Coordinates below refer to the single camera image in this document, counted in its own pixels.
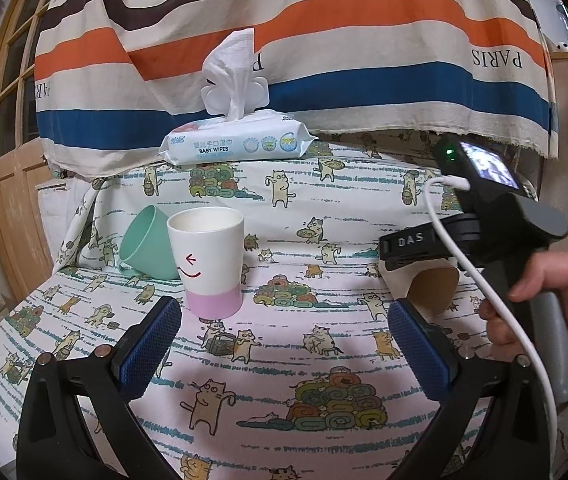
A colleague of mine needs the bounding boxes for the striped hermes paris cloth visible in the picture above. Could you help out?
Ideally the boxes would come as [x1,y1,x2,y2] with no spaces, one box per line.
[34,0,558,178]

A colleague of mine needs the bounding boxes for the white usb cable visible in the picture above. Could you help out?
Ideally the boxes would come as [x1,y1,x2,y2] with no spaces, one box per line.
[423,174,561,480]

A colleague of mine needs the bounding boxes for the baby wipes pack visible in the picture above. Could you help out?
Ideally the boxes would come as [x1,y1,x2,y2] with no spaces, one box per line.
[158,28,316,166]

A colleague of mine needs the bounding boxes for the right hand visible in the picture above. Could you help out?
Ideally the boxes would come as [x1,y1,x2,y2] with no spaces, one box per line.
[478,248,568,391]

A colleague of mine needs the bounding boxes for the black camera with screen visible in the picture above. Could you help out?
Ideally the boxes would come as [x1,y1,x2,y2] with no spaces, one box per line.
[432,136,526,202]

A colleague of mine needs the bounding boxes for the beige square cup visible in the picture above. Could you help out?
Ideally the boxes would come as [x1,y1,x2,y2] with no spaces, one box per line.
[378,259,460,322]

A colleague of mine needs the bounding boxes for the cat pattern table cloth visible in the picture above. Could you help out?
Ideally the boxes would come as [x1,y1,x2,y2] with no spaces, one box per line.
[0,141,461,479]

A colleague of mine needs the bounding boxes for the wooden door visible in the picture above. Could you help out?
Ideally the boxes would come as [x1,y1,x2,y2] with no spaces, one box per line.
[0,0,52,304]

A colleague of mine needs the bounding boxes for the green plastic cup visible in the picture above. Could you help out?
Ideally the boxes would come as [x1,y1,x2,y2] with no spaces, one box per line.
[118,205,179,281]

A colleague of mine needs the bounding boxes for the white and pink smiley cup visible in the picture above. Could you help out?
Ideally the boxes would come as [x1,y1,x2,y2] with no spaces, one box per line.
[167,207,245,320]

